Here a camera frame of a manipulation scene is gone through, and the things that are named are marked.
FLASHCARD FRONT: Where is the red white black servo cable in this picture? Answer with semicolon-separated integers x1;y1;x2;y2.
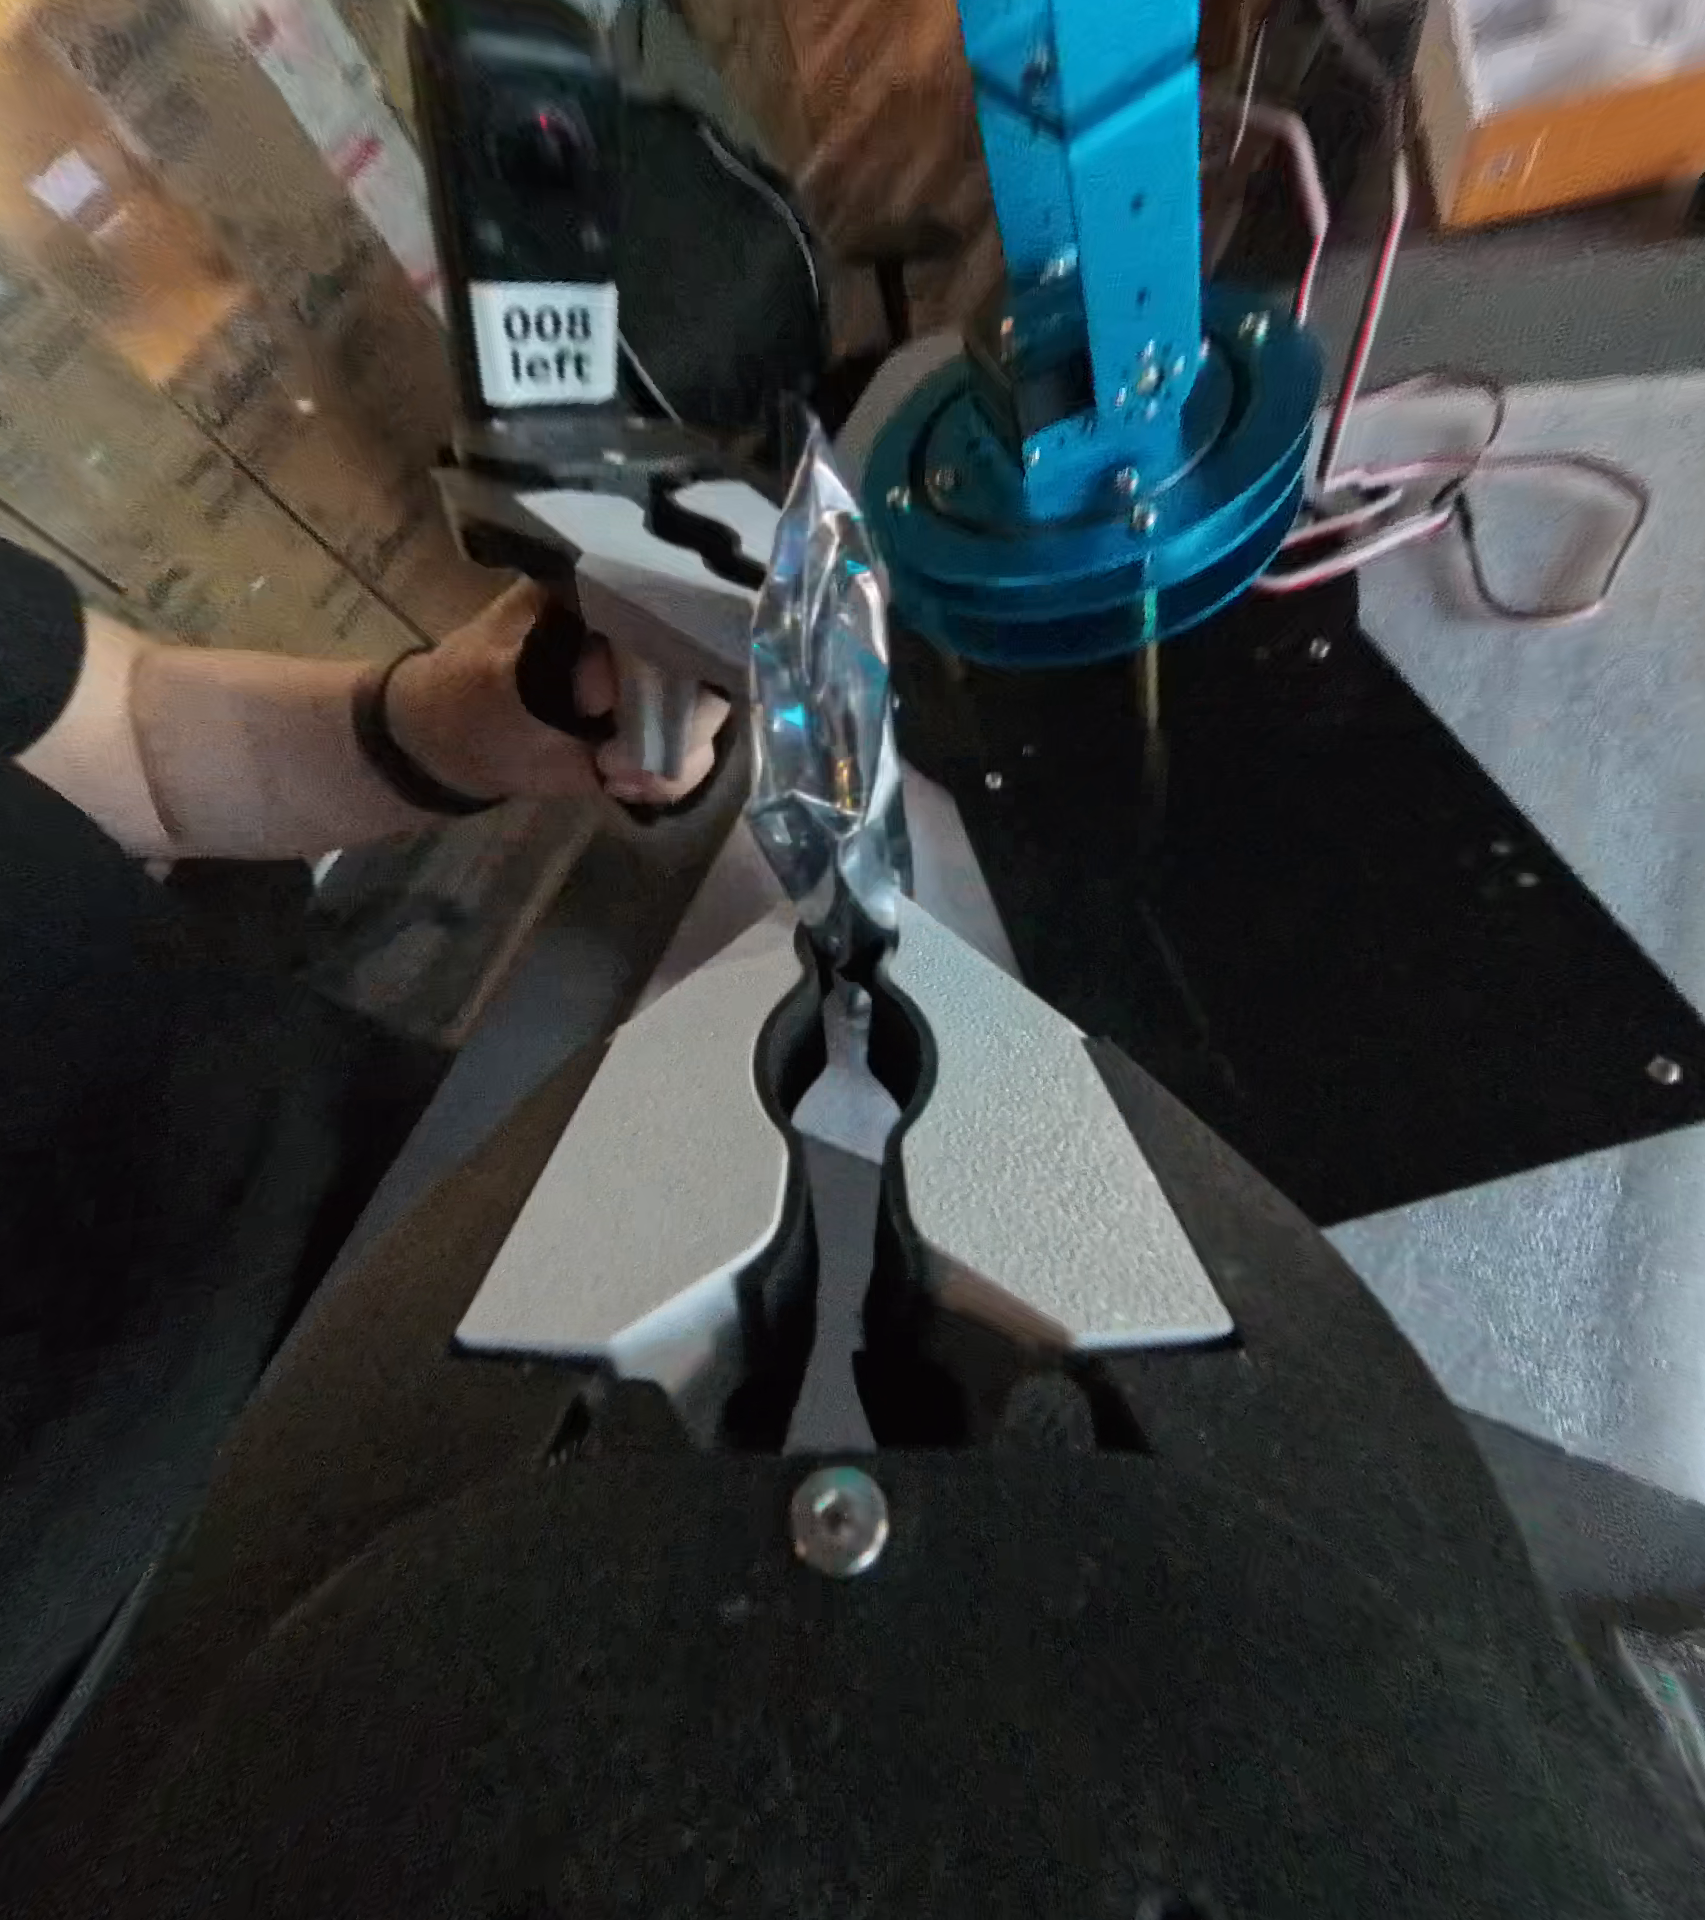
1213;88;1654;628

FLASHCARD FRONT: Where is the black wristwatch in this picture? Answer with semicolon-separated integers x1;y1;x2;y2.
350;643;500;818

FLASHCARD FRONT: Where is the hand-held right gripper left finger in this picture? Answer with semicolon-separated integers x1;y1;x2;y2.
455;892;834;1454

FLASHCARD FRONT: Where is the dark grey desk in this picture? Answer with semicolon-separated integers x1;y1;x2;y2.
373;212;1705;1920

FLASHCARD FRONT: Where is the black metal base plate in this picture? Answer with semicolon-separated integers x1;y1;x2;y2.
877;556;1705;1228

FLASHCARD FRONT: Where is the white open cardboard box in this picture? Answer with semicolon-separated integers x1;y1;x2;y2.
1409;0;1705;236

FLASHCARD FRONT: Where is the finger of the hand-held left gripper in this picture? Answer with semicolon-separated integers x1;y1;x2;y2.
667;471;796;587
507;482;775;696

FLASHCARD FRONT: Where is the person's left forearm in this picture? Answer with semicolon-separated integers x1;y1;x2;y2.
16;600;442;867

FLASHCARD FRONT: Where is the blue toy robot arm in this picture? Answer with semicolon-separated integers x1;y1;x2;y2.
867;0;1330;669

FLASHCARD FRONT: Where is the dark parts bag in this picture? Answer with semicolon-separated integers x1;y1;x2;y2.
744;417;913;967

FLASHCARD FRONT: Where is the person's left hand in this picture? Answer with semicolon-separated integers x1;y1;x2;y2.
386;576;738;822

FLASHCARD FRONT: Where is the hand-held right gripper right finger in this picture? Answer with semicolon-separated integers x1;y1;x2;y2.
857;892;1236;1413

